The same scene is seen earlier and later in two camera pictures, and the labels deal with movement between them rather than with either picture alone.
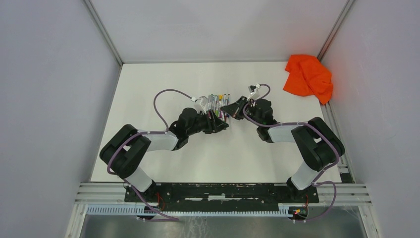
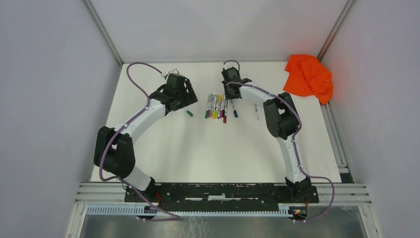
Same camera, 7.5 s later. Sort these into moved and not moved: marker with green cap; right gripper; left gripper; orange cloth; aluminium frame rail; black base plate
Moved: right gripper; left gripper
Not moved: marker with green cap; orange cloth; aluminium frame rail; black base plate
